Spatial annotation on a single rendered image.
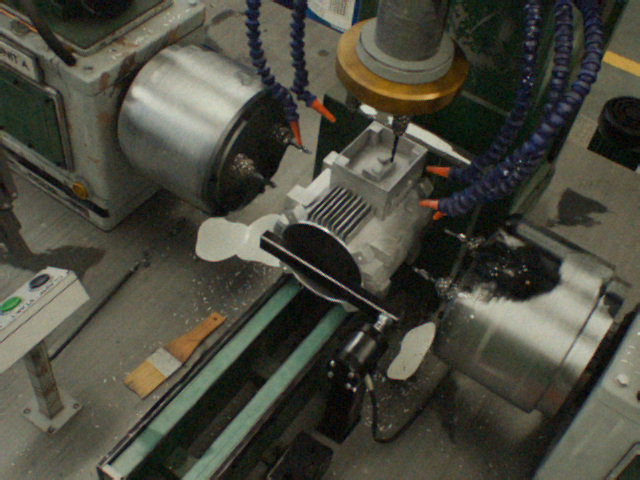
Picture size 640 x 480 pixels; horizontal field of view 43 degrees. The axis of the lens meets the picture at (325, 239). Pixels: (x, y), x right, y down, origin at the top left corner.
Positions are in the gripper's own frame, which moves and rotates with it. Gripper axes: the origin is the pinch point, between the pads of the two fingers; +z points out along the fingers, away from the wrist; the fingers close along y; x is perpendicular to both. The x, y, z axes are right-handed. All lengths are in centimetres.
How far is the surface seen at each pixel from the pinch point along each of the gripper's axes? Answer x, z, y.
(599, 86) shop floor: 35, 111, 253
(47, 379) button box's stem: 5.6, 23.0, -5.0
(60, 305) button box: -3.5, 10.8, -0.8
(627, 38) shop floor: 38, 110, 294
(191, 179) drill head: -1.7, 9.8, 28.8
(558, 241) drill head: -52, 30, 46
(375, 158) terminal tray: -25, 16, 46
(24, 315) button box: -3.4, 8.6, -5.6
